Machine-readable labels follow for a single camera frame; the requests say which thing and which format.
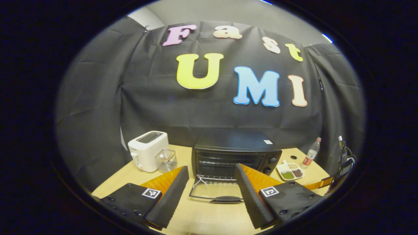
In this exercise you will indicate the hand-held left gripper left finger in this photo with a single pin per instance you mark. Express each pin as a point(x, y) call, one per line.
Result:
point(169, 199)

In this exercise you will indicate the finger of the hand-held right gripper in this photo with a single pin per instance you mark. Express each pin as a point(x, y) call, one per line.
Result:
point(318, 183)

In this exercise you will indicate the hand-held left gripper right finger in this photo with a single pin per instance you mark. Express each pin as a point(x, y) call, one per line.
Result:
point(253, 199)

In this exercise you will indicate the black electric oven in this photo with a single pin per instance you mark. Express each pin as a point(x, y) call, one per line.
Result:
point(235, 141)

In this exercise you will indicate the clear bottle with red label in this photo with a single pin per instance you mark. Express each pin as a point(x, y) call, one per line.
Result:
point(311, 155)

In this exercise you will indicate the white divided dish of beans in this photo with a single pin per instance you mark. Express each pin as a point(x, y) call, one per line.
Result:
point(290, 171)

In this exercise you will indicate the clear glass measuring cup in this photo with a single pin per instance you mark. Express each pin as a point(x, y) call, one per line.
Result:
point(166, 161)

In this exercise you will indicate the white toaster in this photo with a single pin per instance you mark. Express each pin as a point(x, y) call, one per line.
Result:
point(147, 153)

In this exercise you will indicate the black backdrop cloth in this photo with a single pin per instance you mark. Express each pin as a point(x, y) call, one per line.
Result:
point(209, 111)

